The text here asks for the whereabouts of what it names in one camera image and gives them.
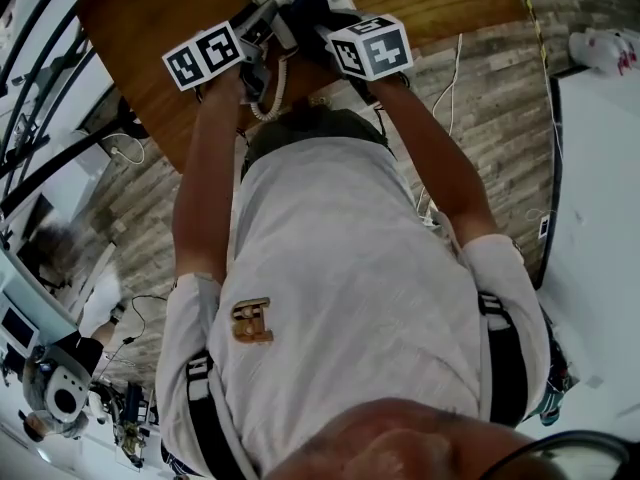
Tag person's white shirt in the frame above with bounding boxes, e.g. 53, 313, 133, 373
154, 135, 552, 480

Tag white floor cable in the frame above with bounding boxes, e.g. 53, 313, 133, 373
431, 32, 465, 137

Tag colourful patterned fabric item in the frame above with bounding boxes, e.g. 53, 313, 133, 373
538, 307, 577, 427

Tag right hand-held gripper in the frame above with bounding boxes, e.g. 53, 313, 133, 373
312, 10, 415, 84

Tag computer monitor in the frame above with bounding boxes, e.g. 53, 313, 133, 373
0, 301, 42, 357

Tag white table with black edge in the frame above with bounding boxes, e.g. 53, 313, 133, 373
535, 65, 640, 442

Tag white bag pink print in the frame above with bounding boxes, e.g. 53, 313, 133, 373
568, 27, 640, 77

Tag yellow black striped tape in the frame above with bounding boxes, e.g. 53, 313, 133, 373
508, 0, 552, 72

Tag person's left forearm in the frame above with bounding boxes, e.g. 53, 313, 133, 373
171, 70, 247, 285

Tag black harness strap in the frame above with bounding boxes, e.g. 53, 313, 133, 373
185, 350, 261, 480
477, 290, 531, 429

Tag person's dark trousers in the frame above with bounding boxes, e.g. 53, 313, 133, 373
239, 105, 399, 179

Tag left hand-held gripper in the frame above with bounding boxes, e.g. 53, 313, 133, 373
161, 0, 280, 105

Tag person's head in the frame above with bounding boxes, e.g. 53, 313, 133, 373
264, 396, 569, 480

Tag black floor cable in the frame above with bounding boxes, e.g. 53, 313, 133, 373
98, 294, 169, 370

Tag dark blue cloth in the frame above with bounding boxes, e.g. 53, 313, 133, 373
277, 0, 366, 67

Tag white phone cord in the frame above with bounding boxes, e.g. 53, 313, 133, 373
248, 42, 292, 122

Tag white plastic device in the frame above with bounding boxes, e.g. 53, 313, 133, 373
257, 0, 301, 51

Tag white cable with plug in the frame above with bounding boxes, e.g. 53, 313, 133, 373
101, 131, 147, 166

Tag person's right forearm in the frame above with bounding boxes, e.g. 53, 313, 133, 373
369, 74, 499, 247

